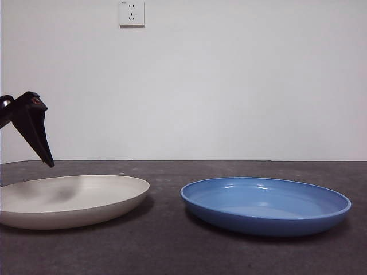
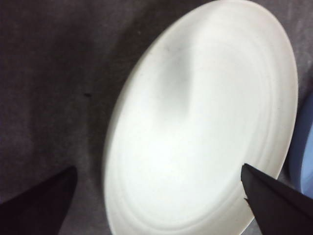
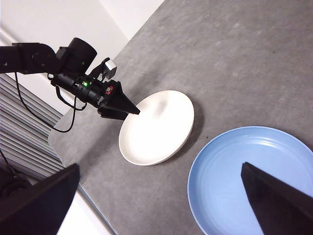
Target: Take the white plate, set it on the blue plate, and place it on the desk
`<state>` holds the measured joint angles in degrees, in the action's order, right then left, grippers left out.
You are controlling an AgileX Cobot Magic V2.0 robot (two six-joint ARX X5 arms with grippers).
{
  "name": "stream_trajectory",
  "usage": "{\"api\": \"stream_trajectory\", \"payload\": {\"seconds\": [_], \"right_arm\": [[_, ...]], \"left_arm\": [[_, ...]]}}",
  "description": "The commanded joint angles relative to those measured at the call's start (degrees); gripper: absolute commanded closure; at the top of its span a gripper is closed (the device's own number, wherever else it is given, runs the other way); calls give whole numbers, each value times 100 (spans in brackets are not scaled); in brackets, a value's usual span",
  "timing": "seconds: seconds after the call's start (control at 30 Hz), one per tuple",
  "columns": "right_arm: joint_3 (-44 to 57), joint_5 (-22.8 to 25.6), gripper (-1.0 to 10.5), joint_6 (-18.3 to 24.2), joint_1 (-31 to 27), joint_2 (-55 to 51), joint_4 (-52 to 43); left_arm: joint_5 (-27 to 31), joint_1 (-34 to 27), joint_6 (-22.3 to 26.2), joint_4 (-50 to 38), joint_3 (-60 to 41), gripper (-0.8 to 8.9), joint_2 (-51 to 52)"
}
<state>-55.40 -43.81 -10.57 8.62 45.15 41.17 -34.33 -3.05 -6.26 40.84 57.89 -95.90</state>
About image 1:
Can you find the white plate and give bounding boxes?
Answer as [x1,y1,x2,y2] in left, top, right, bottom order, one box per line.
[0,174,151,231]

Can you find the blue plate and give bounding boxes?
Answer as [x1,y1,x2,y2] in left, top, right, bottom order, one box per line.
[179,176,353,238]

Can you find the white wall socket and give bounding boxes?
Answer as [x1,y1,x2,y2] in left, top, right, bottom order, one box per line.
[119,1,146,29]

